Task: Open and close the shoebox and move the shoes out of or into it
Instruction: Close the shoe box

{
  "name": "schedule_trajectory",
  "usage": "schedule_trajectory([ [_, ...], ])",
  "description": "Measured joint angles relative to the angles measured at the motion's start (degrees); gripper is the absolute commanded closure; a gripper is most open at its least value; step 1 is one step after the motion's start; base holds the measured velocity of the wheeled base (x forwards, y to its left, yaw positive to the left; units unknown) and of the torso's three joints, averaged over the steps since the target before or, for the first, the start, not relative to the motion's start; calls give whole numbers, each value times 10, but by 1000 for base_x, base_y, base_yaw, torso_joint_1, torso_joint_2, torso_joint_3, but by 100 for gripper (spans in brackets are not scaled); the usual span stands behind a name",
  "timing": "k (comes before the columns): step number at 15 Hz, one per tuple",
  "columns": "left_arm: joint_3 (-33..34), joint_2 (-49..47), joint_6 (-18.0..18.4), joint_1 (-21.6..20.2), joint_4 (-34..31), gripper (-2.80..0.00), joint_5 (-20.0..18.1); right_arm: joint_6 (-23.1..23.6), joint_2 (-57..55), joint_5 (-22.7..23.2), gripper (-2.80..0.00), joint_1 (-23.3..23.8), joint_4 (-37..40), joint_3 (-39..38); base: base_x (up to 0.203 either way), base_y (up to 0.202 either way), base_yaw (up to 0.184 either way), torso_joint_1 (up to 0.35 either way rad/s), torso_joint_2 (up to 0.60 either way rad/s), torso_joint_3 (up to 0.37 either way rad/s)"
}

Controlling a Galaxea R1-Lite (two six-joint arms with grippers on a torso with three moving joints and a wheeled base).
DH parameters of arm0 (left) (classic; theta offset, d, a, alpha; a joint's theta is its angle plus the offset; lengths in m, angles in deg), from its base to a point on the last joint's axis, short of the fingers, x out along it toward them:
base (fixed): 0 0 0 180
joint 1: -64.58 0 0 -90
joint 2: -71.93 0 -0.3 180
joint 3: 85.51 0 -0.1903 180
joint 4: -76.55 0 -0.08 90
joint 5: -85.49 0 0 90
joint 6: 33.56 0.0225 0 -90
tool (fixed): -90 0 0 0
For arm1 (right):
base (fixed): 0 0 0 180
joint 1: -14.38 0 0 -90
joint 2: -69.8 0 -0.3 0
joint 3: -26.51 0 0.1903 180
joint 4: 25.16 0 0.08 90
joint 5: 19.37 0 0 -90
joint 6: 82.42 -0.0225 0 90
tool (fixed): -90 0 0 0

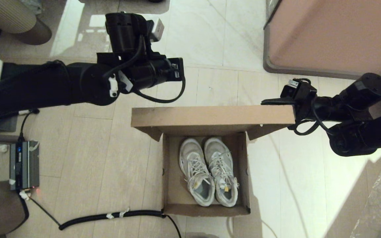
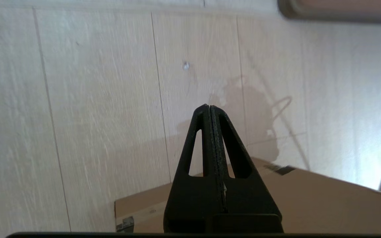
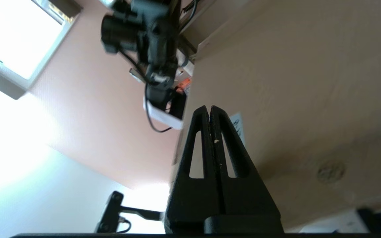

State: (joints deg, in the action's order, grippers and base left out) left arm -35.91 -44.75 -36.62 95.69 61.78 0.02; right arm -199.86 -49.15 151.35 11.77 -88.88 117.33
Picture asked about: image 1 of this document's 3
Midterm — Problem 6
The brown cardboard shoe box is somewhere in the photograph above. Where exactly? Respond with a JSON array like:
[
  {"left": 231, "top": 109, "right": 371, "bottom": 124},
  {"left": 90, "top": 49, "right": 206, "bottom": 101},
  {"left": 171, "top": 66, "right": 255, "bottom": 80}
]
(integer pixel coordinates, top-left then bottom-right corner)
[{"left": 131, "top": 105, "right": 296, "bottom": 217}]

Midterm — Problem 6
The white mesh sneaker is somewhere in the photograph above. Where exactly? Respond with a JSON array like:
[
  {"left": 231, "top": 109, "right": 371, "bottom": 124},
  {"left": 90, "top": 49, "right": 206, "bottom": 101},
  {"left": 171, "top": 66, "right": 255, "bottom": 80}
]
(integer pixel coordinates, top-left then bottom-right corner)
[
  {"left": 179, "top": 138, "right": 216, "bottom": 207},
  {"left": 204, "top": 137, "right": 240, "bottom": 208}
]

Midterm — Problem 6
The grey power supply box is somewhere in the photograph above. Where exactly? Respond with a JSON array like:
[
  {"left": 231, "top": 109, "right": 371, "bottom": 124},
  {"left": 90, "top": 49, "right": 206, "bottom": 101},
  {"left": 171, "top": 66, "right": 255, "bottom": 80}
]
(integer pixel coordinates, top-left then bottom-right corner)
[{"left": 9, "top": 141, "right": 41, "bottom": 191}]

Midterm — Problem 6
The grey crumpled plastic bag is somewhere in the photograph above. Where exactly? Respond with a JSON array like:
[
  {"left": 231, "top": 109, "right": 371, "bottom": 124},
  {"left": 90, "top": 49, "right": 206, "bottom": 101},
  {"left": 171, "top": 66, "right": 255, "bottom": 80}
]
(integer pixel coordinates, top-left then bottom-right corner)
[{"left": 19, "top": 0, "right": 44, "bottom": 15}]

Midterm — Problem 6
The long black corrugated conduit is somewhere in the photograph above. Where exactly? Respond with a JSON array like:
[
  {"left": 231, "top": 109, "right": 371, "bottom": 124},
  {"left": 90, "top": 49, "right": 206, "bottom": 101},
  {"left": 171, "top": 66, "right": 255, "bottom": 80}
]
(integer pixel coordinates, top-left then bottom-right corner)
[{"left": 59, "top": 210, "right": 182, "bottom": 238}]

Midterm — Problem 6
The ribbed beige round stool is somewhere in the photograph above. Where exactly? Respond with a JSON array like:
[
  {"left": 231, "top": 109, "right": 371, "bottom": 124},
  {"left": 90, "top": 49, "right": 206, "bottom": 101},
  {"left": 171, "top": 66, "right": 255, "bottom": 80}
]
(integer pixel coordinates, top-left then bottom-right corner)
[{"left": 0, "top": 0, "right": 53, "bottom": 46}]

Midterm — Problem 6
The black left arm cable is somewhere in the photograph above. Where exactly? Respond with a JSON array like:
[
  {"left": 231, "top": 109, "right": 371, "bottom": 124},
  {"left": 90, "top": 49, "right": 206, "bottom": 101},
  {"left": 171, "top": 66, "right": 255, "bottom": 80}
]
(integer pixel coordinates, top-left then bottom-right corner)
[{"left": 103, "top": 35, "right": 186, "bottom": 104}]

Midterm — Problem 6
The thin black power cable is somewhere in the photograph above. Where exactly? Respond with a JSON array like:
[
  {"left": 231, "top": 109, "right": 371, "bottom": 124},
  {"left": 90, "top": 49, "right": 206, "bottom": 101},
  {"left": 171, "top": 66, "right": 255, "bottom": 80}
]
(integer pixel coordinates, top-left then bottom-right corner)
[{"left": 18, "top": 112, "right": 40, "bottom": 143}]

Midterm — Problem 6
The short black corrugated cable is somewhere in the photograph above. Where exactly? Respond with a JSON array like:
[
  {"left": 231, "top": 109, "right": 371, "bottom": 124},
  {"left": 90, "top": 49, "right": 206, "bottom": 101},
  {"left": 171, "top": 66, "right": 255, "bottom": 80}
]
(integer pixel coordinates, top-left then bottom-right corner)
[{"left": 0, "top": 108, "right": 40, "bottom": 121}]

